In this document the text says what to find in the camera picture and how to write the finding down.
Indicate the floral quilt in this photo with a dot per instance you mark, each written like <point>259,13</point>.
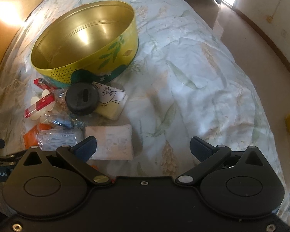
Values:
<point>183,77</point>

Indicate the rabbit print tissue pack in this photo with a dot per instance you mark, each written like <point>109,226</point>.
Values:
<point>113,104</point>

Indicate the white tissue pack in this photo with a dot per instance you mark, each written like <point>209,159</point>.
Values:
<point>116,140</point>

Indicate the yellow blanket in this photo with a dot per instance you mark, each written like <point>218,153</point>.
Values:
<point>4,17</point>

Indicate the round yellow tin container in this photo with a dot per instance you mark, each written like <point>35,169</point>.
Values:
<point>111,53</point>

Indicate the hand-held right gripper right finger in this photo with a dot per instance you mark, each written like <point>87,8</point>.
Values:
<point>199,147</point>

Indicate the orange packet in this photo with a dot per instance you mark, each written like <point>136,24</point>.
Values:
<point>31,137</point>

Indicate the blue candy wrapper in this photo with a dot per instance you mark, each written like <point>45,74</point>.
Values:
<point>65,123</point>

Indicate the black round puck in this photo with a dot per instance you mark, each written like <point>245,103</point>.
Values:
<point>81,101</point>

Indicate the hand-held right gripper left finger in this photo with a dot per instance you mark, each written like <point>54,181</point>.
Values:
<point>85,147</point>

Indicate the small red lighter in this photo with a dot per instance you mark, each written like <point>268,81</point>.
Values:
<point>40,83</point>

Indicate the clear wet wipe packet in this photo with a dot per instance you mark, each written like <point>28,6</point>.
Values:
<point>55,139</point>

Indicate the white flower-shaped ornament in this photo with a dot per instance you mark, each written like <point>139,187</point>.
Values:
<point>35,100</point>

